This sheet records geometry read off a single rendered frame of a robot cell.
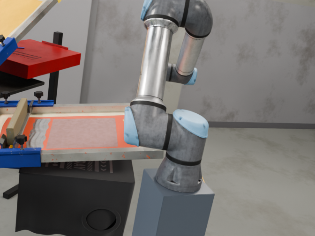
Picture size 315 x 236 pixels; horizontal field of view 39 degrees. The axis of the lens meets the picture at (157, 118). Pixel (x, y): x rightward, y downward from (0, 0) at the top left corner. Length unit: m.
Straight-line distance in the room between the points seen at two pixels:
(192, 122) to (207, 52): 3.91
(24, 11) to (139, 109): 1.64
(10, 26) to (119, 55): 2.20
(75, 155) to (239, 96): 4.03
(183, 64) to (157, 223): 0.64
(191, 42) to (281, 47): 4.18
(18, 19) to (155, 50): 1.51
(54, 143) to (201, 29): 0.82
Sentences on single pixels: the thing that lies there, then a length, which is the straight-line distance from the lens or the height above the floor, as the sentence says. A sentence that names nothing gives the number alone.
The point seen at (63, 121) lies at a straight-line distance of 2.21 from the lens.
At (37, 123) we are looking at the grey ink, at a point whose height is 1.04.
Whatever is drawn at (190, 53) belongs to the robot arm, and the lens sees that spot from 1.69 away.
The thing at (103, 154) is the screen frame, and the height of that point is 1.10.
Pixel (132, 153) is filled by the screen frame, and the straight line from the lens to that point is 1.81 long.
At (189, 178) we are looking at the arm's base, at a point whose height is 1.25.
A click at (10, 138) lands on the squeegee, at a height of 1.08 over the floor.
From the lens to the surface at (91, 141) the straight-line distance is 1.98.
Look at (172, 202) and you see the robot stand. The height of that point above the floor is 1.17.
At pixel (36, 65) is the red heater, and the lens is 2.95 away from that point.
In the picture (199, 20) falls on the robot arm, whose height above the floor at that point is 1.70.
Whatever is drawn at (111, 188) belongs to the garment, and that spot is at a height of 0.91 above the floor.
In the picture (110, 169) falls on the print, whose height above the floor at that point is 0.95.
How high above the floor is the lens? 1.88
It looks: 20 degrees down
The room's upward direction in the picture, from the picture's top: 10 degrees clockwise
